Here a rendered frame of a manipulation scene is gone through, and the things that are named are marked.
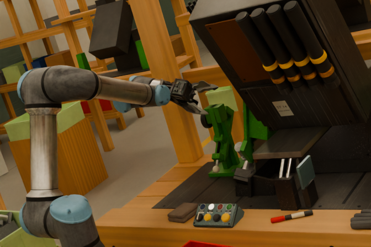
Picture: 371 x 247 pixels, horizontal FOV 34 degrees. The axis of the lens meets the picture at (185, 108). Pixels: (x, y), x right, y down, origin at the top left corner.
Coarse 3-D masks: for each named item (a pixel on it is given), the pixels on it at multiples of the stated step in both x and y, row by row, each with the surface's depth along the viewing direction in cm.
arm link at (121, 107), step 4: (116, 104) 221; (120, 104) 220; (124, 104) 218; (128, 104) 219; (132, 104) 219; (136, 104) 218; (116, 108) 222; (120, 108) 221; (124, 108) 219; (128, 108) 219; (124, 112) 221
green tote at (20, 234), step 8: (16, 216) 249; (16, 232) 226; (24, 232) 229; (0, 240) 221; (8, 240) 223; (16, 240) 226; (24, 240) 229; (32, 240) 232; (40, 240) 235; (48, 240) 237
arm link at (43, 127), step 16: (32, 80) 188; (32, 96) 188; (48, 96) 186; (32, 112) 189; (48, 112) 190; (32, 128) 190; (48, 128) 190; (32, 144) 190; (48, 144) 189; (32, 160) 190; (48, 160) 189; (32, 176) 189; (48, 176) 189; (32, 192) 188; (48, 192) 188; (32, 208) 187; (32, 224) 187
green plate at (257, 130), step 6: (246, 108) 198; (246, 114) 199; (252, 114) 199; (246, 120) 200; (252, 120) 200; (246, 126) 201; (252, 126) 201; (258, 126) 200; (264, 126) 198; (246, 132) 202; (252, 132) 202; (258, 132) 200; (264, 132) 199; (270, 132) 200; (246, 138) 202; (252, 138) 206; (258, 138) 201; (264, 138) 200; (252, 144) 207
